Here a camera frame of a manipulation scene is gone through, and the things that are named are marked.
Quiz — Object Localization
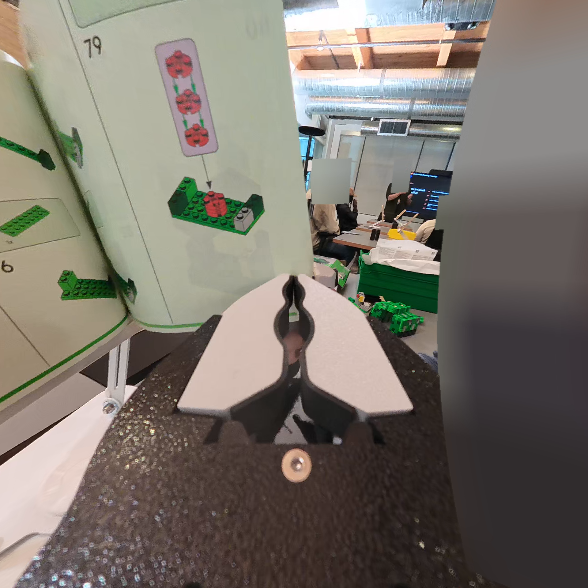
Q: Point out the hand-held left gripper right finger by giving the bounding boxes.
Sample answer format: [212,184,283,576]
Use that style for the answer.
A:
[296,274,414,444]

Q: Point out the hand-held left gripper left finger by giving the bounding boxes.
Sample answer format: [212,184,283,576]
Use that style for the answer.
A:
[177,274,300,444]

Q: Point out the green brick instruction booklet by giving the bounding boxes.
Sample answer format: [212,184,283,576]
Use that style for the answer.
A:
[0,0,315,414]

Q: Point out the light grey desk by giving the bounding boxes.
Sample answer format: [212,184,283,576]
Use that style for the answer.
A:
[315,269,441,361]

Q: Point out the green brick model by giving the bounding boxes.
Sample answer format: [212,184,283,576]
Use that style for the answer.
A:
[370,301,412,323]
[390,312,424,338]

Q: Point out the green storage bin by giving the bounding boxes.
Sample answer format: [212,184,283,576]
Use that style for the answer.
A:
[357,252,440,314]

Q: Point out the green grey cardboard box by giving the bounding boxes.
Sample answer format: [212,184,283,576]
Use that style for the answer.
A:
[314,257,352,293]

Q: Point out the crumpled white paper sheets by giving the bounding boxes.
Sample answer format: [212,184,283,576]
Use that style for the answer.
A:
[370,240,441,275]

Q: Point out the wooden top table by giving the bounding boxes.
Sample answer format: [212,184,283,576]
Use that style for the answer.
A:
[333,220,425,251]

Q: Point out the black floor lamp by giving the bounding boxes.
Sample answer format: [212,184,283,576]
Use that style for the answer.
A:
[299,126,327,194]

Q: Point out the dark wall screen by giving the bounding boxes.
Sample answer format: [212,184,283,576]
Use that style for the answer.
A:
[410,171,453,213]

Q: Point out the silver spiral duct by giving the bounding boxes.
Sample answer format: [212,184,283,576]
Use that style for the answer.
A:
[305,99,466,124]
[292,68,476,96]

